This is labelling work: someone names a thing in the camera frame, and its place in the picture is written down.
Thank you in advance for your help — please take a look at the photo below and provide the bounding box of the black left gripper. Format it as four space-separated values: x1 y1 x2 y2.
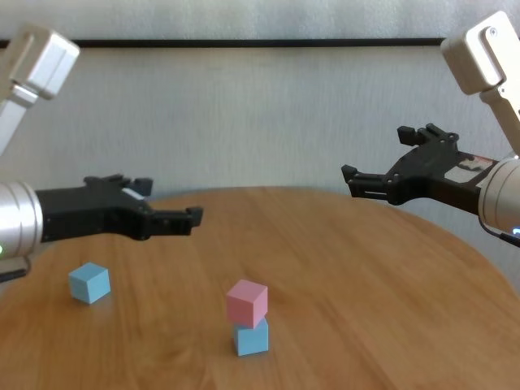
35 174 205 244

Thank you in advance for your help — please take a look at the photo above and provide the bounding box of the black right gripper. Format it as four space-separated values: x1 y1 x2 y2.
340 123 500 217

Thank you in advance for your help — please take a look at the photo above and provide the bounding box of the light blue cube block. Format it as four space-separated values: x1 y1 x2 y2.
67 262 111 305
232 316 270 358

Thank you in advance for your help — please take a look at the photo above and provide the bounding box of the pink cube block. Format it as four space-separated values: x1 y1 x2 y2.
226 279 269 330

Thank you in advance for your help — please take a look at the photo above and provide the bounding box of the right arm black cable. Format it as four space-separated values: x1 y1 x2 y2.
479 217 520 249

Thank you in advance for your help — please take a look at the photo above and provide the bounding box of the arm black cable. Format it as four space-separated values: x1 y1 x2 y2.
0 266 30 284
479 217 520 249

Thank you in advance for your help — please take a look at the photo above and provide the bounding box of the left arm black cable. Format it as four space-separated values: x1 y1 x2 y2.
0 266 30 284

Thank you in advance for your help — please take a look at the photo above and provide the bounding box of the black wall rail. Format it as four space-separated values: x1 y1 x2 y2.
0 38 446 50

